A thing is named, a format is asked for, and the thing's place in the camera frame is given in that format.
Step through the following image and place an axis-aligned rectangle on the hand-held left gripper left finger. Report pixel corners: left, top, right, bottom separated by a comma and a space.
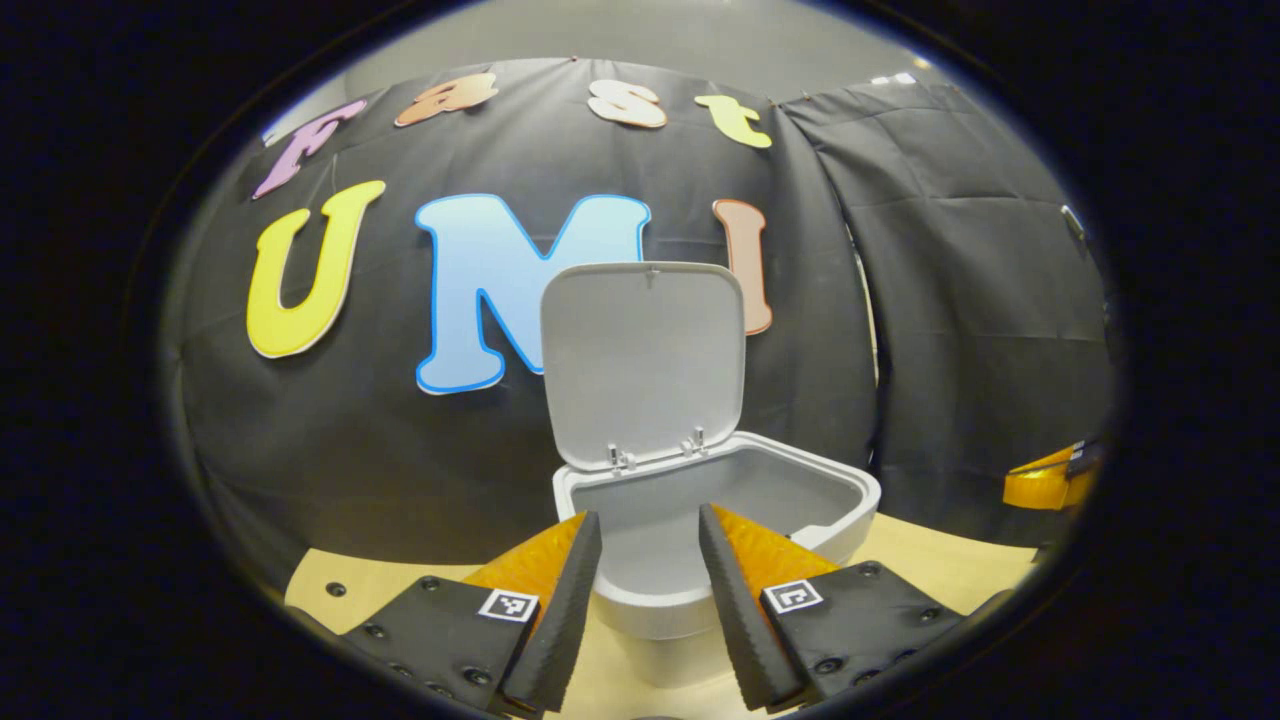
340, 510, 603, 719

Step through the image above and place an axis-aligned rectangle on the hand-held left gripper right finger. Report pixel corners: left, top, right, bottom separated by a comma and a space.
697, 503, 966, 713

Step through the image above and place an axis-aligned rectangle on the white desktop garbage bin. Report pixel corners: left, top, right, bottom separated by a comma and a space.
540, 261, 882, 689

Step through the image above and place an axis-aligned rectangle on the wooden desktop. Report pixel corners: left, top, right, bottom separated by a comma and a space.
285, 515, 1041, 720

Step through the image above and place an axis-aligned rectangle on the black backdrop cloth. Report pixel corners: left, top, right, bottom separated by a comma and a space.
160, 57, 1116, 591

